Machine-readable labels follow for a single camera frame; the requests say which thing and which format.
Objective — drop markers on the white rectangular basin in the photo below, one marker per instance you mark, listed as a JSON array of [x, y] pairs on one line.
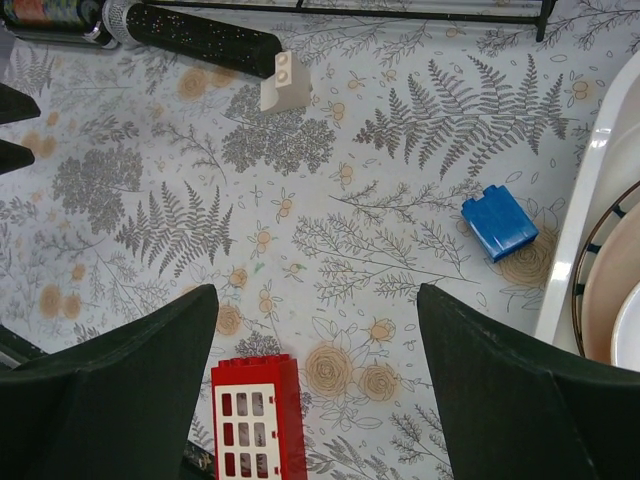
[[609, 168]]

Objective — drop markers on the blue toy brick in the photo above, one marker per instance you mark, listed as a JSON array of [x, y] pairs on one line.
[[498, 222]]

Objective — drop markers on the black wire rack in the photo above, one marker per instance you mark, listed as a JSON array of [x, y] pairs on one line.
[[300, 7]]

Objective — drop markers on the red tan poker chip stack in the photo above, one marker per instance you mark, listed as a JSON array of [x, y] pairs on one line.
[[74, 14]]

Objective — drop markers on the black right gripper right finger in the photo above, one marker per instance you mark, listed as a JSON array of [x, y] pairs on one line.
[[514, 407]]

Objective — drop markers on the small white bowl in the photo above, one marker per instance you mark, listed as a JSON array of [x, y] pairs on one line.
[[625, 341]]

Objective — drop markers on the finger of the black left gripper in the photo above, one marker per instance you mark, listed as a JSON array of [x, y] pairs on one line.
[[16, 106], [14, 157]]

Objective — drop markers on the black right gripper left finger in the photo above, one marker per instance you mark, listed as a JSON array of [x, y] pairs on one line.
[[118, 406]]

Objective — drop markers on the black poker chip case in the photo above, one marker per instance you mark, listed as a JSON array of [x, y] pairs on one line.
[[96, 36]]

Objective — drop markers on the blue striped white plate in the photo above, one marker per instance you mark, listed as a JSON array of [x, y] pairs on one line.
[[591, 248]]

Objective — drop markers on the red toy window block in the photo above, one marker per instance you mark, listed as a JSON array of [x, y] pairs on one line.
[[257, 418]]

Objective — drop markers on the black rhinestone microphone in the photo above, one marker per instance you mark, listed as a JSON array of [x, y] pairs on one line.
[[248, 51]]

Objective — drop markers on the white toy brick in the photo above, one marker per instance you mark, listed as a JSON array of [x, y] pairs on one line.
[[288, 88]]

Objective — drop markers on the pink white plate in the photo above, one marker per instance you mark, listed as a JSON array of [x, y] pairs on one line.
[[613, 276]]

